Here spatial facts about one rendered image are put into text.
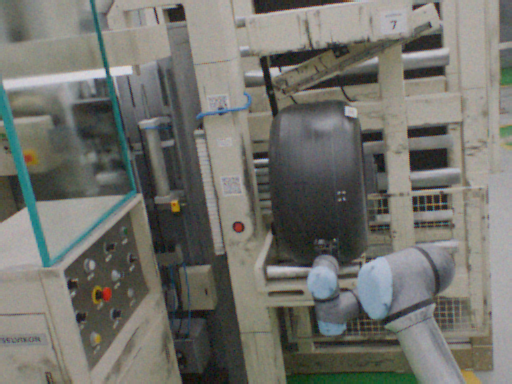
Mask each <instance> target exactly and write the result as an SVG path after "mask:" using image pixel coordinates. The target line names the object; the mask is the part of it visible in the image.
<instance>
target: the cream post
mask: <svg viewBox="0 0 512 384"><path fill-rule="evenodd" d="M183 1H184V6H185V18H186V24H187V29H188V34H189V40H190V46H191V51H192V57H193V63H194V68H195V74H196V79H197V85H198V91H199V97H200V101H201V107H202V113H206V112H209V106H208V100H207V96H212V95H221V94H228V98H229V104H230V108H235V107H242V106H244V105H245V102H244V96H243V89H242V83H241V77H240V70H239V63H238V57H237V51H236V44H235V38H234V25H233V19H232V12H231V5H230V0H183ZM203 119H204V124H205V130H206V135H207V141H208V147H209V152H210V158H211V164H212V174H213V180H214V186H215V192H216V196H217V202H218V208H219V214H220V219H221V225H222V231H223V236H224V241H225V247H226V252H227V257H228V264H229V269H230V275H231V281H232V287H233V292H234V303H235V309H236V314H237V320H238V326H239V332H240V337H241V342H242V348H243V354H244V360H245V364H246V370H247V376H248V382H249V384H286V379H285V372H284V365H283V360H282V346H281V339H280V334H279V327H278V320H277V314H276V308H275V307H264V300H263V293H262V292H258V289H257V283H256V277H255V271H254V267H255V265H256V263H257V261H258V256H259V254H260V252H261V249H262V247H263V244H264V242H265V237H264V231H263V224H262V217H261V212H260V205H259V198H258V186H257V179H256V172H255V167H254V160H253V153H252V147H251V141H250V134H249V127H248V122H247V115H246V109H245V110H240V111H233V112H231V115H229V116H220V117H211V118H210V115H209V116H205V117H203ZM221 138H231V139H232V145H233V146H230V147H218V143H217V139H221ZM229 175H240V177H241V183H242V190H243V194H241V195H229V196H223V192H222V186H221V181H220V176H229ZM236 223H240V224H242V227H243V228H242V230H241V231H236V230H235V224H236Z"/></svg>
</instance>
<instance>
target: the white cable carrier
mask: <svg viewBox="0 0 512 384"><path fill-rule="evenodd" d="M203 133H206V130H205V127H203V129H202V130H200V128H199V130H195V131H194V134H203ZM195 139H197V140H196V144H197V143H198V144H197V145H196V147H198V148H197V151H198V152H199V153H198V156H200V157H199V161H200V165H202V166H201V167H200V168H201V170H202V169H203V170H202V171H201V173H203V174H202V177H204V178H203V182H204V186H205V188H204V190H205V191H206V192H205V194H207V195H206V198H208V199H207V202H209V203H208V204H207V206H208V207H209V208H208V211H210V212H209V215H211V216H210V219H211V220H210V222H211V231H212V235H213V237H212V238H213V239H214V240H213V242H215V243H214V247H215V248H214V249H219V248H226V247H225V241H224V236H223V231H222V225H221V219H220V214H219V208H218V202H217V196H216V192H215V186H214V180H213V174H212V164H211V158H210V152H209V147H208V141H207V137H199V138H195Z"/></svg>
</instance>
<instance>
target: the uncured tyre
mask: <svg viewBox="0 0 512 384"><path fill-rule="evenodd" d="M345 106H348V107H352V105H351V104H349V103H348V102H347V101H345V100H323V101H314V102H305V103H296V104H290V105H288V106H285V107H283V108H282V110H281V111H280V112H279V113H278V115H277V116H276V117H275V118H274V119H273V121H272V124H271V127H270V133H269V143H268V173H269V188H270V198H271V206H272V213H273V218H274V223H275V228H276V233H277V236H278V240H279V242H280V245H281V247H282V251H283V252H284V253H285V254H286V255H287V256H289V257H290V258H291V259H292V260H293V261H295V262H296V263H301V264H313V262H314V258H315V251H314V242H315V240H317V243H318V241H319V240H325V243H326V241H334V239H335V242H336V241H337V238H338V242H339V246H338V251H339V252H340V255H341V256H344V262H352V261H354V260H357V259H359V258H360V257H361V255H362V254H363V253H364V252H365V251H366V250H367V249H368V246H369V237H370V222H369V206H368V194H367V181H366V171H365V160H364V149H363V141H362V132H361V125H360V122H359V118H358V114H357V118H354V117H350V116H346V115H345ZM352 108H354V107H352ZM302 182H309V183H305V184H294V185H287V184H290V183H302ZM337 190H346V191H347V202H340V203H337V194H336V191H337Z"/></svg>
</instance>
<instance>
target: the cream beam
mask: <svg viewBox="0 0 512 384"><path fill-rule="evenodd" d="M404 8H405V9H406V24H407V31H406V32H399V33H391V34H383V35H381V23H380V12H382V11H390V10H398V9H404ZM245 23H246V29H247V36H248V43H249V50H250V56H251V57H253V56H260V55H268V54H276V53H292V52H300V51H307V50H315V49H324V48H331V47H339V46H347V45H354V44H363V43H371V42H378V41H386V40H394V39H402V38H410V37H414V32H413V17H412V1H411V0H373V1H365V2H351V3H344V4H336V5H330V6H323V7H315V8H308V9H301V10H294V11H286V12H280V13H273V14H265V15H258V16H253V17H247V18H245Z"/></svg>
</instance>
